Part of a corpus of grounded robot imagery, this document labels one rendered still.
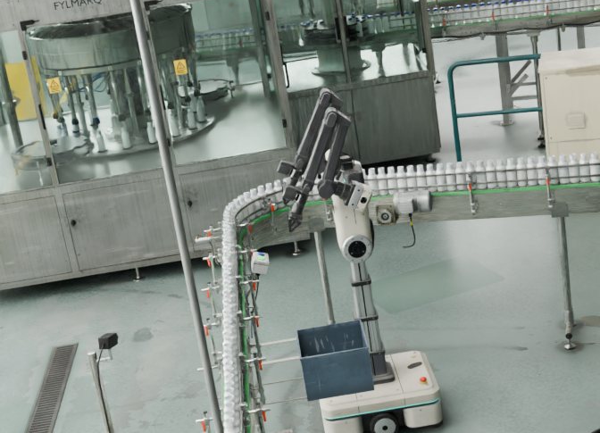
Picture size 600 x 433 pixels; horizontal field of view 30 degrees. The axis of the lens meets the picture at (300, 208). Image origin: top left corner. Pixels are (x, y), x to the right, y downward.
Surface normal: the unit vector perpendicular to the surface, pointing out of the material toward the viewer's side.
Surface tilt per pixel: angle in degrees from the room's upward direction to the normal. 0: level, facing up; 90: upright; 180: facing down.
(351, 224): 101
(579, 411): 0
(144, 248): 93
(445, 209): 90
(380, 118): 90
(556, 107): 90
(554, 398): 0
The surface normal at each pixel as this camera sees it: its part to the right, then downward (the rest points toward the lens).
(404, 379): -0.15, -0.94
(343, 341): 0.07, 0.31
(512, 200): -0.24, 0.36
